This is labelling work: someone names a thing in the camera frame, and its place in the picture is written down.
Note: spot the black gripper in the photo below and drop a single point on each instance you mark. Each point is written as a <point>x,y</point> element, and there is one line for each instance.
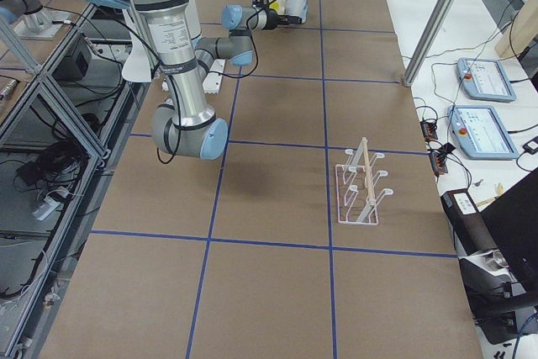
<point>273,21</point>

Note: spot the grey plastic cup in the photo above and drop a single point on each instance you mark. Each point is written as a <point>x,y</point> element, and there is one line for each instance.
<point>292,8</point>

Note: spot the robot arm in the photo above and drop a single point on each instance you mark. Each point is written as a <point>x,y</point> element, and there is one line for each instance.
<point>185,124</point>

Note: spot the yellow plastic cup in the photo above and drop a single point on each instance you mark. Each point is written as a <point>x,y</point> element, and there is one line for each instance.
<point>278,6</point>

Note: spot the cream rabbit serving tray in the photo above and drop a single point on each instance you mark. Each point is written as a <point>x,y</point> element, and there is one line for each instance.
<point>290,12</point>

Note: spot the far teach pendant tablet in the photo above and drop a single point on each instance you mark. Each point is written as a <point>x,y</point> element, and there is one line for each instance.
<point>485,79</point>

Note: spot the teach pendant tablet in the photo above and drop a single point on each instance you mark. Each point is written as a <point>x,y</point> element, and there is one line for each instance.
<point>485,79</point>
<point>480,133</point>

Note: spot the near teach pendant tablet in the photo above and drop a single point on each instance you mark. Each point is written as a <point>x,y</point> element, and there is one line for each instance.
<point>480,133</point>

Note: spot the black label printer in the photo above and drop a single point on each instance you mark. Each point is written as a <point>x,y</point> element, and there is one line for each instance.
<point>470,234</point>

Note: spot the black monitor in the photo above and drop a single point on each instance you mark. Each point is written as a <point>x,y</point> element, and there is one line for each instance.
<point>512,222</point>

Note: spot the aluminium frame post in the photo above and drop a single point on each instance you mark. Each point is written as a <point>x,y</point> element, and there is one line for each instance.
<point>432,28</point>

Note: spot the white wire cup rack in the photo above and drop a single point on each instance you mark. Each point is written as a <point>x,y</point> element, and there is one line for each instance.
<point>357,200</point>

